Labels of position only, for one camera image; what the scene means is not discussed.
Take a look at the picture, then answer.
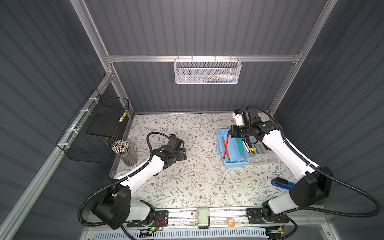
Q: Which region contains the red handled screwdriver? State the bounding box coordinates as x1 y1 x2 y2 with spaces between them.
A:
222 134 230 160

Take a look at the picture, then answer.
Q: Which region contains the black marker pen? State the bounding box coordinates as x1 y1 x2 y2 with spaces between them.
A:
243 141 251 153

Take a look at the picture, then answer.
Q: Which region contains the blue plastic tool box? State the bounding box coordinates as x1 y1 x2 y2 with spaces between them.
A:
217 129 250 168

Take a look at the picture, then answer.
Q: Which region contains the teal utility knife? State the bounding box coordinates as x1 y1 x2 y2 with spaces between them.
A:
236 138 245 157

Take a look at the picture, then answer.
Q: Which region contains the yellow black utility knife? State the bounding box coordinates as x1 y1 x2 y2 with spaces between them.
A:
247 139 257 154

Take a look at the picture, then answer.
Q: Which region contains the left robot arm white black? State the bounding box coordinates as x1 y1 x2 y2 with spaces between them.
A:
91 132 187 230

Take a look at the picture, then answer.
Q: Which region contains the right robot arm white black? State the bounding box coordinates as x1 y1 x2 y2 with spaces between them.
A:
229 107 333 223

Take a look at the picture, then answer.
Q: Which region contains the cup of pencils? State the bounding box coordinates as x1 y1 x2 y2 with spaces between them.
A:
112 140 138 166

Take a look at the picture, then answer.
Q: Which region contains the blue stapler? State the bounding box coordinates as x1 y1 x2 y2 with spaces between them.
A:
271 177 295 191

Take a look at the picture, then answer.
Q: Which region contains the yellow highlighter in basket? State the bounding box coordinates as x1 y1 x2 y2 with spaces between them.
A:
119 111 128 122

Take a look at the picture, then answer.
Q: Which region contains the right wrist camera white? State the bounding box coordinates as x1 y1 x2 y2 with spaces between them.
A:
232 109 244 127

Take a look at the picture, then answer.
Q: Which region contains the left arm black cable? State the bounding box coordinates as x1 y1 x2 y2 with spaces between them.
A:
77 131 172 240

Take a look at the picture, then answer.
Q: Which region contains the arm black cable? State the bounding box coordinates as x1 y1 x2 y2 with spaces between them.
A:
77 131 172 240
248 106 384 240

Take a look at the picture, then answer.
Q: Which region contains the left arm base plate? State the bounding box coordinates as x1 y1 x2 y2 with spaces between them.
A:
127 210 169 228

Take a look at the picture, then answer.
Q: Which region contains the white mesh wall basket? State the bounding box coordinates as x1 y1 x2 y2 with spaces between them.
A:
173 58 242 85

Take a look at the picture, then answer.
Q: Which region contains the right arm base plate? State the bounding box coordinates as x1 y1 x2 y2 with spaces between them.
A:
246 208 289 225

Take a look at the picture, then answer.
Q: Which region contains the black wire wall basket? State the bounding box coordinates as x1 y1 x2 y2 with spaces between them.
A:
57 91 130 164

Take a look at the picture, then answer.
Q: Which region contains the white slotted cable duct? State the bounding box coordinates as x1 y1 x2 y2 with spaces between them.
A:
91 227 268 240

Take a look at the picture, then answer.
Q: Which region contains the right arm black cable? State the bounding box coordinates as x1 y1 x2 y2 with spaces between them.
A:
248 106 384 240

